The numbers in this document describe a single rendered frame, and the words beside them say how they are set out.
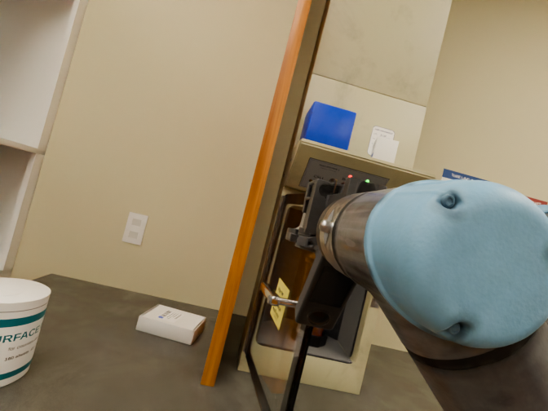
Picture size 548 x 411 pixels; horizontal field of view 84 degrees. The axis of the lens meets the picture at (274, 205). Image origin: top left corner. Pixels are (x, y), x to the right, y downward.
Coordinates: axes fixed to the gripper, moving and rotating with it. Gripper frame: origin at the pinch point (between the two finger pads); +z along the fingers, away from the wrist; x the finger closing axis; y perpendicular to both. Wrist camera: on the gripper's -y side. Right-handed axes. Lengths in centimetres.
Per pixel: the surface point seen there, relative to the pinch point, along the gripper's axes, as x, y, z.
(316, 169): -3.3, 15.0, 21.9
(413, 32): -21, 59, 29
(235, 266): 9.4, -10.6, 20.6
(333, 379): -22, -34, 30
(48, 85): 91, 29, 72
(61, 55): 87, 39, 68
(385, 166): -17.4, 18.8, 18.2
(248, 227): 8.7, -1.6, 20.6
